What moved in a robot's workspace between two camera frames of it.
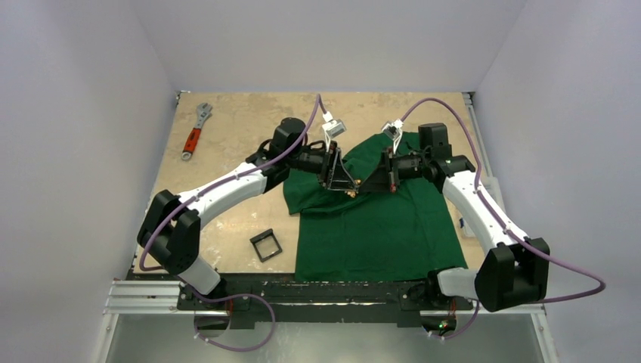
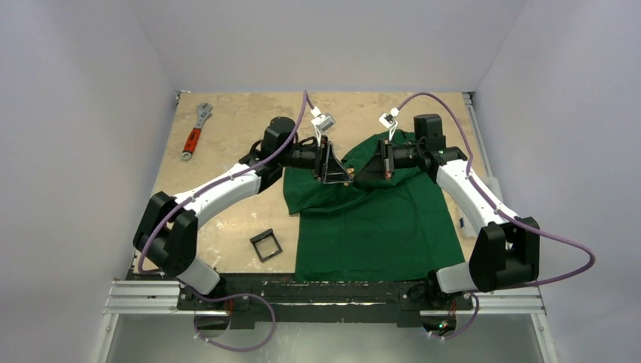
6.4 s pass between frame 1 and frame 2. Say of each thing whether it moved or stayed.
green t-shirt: stayed
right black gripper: moved
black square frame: stayed
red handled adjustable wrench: stayed
